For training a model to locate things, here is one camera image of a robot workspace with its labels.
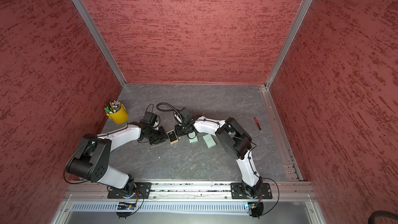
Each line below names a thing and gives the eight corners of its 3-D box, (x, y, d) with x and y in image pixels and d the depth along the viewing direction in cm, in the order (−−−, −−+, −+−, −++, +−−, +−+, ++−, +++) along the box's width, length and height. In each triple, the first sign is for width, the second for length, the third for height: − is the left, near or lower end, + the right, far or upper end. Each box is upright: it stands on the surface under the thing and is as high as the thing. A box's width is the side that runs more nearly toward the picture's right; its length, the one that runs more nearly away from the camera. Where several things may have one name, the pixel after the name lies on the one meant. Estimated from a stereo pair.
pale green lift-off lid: (208, 149, 90) (208, 147, 88) (202, 138, 94) (202, 135, 92) (215, 145, 91) (216, 143, 89) (209, 134, 96) (210, 132, 94)
